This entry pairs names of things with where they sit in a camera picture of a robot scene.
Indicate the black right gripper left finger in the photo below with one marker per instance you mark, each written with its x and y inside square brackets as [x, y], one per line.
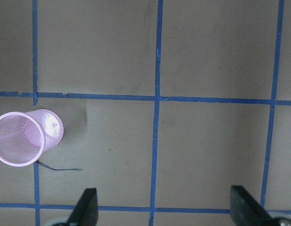
[86, 211]

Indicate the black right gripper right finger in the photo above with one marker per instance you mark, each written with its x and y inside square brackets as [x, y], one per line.
[245, 210]

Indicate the pink mesh cup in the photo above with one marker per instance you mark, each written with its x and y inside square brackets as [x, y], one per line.
[24, 137]

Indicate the thin black thread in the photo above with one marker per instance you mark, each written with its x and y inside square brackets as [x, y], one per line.
[54, 169]

